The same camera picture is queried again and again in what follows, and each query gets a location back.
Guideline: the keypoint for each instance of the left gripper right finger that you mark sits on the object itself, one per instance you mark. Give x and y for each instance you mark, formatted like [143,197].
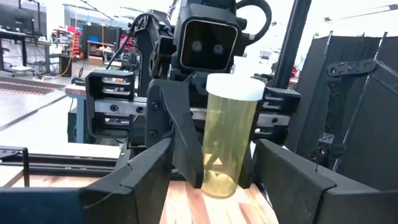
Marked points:
[295,196]

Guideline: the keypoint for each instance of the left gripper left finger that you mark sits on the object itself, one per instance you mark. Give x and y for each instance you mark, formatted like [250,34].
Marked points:
[136,193]

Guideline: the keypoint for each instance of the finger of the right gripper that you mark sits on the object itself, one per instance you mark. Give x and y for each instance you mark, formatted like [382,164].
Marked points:
[247,168]
[177,124]

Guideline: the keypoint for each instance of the yellow peg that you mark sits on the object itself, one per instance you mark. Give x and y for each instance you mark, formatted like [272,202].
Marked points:
[227,133]

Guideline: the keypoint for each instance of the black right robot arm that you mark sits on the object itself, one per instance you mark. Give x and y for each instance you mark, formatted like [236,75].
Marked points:
[146,40]

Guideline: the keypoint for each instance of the wooden workbench blue legs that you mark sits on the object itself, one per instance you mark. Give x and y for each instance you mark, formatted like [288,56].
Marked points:
[80,118]

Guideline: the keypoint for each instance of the black floor tape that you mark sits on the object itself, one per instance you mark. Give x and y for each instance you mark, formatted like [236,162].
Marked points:
[31,113]

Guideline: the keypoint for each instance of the striped floor mat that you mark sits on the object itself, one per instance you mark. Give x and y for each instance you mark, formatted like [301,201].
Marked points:
[25,84]

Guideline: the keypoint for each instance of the black office desk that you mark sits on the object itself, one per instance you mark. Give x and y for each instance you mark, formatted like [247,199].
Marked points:
[31,43]

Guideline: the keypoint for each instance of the black computer monitor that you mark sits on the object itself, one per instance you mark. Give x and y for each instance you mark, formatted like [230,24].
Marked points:
[21,18]

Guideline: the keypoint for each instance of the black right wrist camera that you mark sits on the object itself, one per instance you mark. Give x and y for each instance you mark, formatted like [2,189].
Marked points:
[208,46]

